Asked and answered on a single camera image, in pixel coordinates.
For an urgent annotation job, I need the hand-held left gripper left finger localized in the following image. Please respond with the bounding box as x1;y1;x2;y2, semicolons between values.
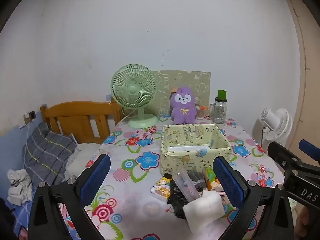
28;154;111;240

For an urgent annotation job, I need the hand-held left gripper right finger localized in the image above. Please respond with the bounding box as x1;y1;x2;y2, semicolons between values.
213;156;295;240

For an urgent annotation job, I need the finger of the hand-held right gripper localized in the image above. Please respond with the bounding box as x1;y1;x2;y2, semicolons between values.
267;141;303;172
299;139;320;165

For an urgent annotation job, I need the grey drawstring pouch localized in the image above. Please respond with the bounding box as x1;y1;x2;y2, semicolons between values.
187;171;207;193

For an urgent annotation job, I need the white tissue pack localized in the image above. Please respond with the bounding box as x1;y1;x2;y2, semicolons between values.
182;190;225;233

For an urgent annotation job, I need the clear plastic packet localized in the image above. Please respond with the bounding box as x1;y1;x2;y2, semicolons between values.
172;171;204;203

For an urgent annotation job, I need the yellow cartoon printed box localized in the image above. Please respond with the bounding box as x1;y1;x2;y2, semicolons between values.
160;124;233;177

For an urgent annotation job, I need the orange cartoon packet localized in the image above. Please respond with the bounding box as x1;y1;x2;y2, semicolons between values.
202;167;222;192

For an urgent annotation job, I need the white bedding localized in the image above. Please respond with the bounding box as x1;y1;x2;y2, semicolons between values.
64;142;102;180

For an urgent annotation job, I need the white standing fan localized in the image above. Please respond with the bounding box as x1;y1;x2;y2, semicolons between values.
252;108;293;148

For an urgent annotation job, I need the floral tablecloth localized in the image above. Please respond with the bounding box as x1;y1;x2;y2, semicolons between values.
57;116;298;240

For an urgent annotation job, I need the grey plaid pillow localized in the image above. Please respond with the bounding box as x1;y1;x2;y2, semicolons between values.
22;122;78;185

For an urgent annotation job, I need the yellow cartoon tissue packet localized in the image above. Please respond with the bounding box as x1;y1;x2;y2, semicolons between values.
150;176;173;202

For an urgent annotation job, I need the wooden bed headboard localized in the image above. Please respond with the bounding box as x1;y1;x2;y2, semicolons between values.
40;101;124;144

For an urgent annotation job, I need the glass jar with green lid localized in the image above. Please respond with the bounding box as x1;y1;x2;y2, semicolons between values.
209;90;228;124

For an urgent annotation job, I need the crumpled white cloth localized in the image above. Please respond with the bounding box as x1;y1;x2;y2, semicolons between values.
7;169;33;207

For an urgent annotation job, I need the small orange white toy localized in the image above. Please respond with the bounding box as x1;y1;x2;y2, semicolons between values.
195;103;209;120

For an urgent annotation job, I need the blue checked bedsheet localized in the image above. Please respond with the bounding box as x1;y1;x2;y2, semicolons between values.
5;200;80;240

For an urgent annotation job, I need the purple plush toy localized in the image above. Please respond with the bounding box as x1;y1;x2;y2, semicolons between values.
170;86;197;125

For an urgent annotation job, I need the green desk fan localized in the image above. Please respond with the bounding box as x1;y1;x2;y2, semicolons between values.
111;64;158;128

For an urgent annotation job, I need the green printed cardboard sheet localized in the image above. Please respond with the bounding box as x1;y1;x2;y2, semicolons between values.
151;70;211;117

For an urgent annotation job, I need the beige door frame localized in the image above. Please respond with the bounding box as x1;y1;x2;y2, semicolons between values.
285;0;320;160

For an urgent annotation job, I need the wall socket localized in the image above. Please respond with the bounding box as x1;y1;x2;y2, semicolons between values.
24;110;36;125

